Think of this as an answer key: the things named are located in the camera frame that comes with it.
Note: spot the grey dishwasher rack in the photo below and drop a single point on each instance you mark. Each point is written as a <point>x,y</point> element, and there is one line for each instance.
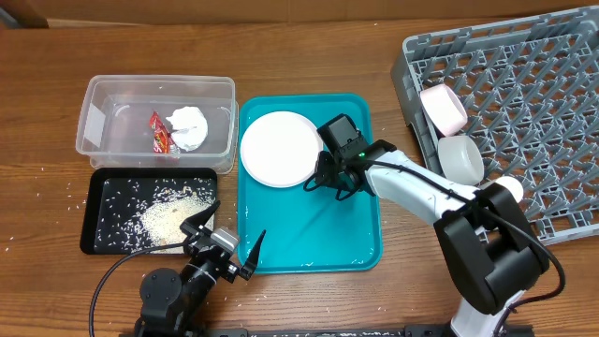
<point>530,90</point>

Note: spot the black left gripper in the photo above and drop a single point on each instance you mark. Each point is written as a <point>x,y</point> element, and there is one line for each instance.
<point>231,269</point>

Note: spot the black rail at bottom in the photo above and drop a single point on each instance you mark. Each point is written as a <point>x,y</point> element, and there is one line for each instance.
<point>327,332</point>

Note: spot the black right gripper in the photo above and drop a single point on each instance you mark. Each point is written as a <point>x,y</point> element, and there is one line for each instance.
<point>322,176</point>

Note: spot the large white plate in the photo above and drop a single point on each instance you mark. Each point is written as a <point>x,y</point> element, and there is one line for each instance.
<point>280,149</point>

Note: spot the grey white bowl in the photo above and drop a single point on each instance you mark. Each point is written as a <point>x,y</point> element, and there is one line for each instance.
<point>460,160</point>

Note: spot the red snack wrapper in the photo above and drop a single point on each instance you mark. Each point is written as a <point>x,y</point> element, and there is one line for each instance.
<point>163,142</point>

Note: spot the clear plastic bin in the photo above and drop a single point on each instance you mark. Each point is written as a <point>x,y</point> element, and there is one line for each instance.
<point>114,127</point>

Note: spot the white napkin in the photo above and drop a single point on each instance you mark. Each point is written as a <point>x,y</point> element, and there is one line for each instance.
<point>189,128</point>

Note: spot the teal plastic tray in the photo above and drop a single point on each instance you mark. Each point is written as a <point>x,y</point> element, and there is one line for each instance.
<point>308,231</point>

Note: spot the white paper cup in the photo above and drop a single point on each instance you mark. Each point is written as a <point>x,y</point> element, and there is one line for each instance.
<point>513,186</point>

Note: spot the black rectangular tray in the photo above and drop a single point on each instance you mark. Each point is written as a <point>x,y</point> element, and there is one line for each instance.
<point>129,209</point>

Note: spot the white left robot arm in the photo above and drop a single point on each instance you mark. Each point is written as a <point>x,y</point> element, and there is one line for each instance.
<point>171,299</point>

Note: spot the pink bowl with rice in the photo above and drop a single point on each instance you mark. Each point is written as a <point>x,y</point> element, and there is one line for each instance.
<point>444,109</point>

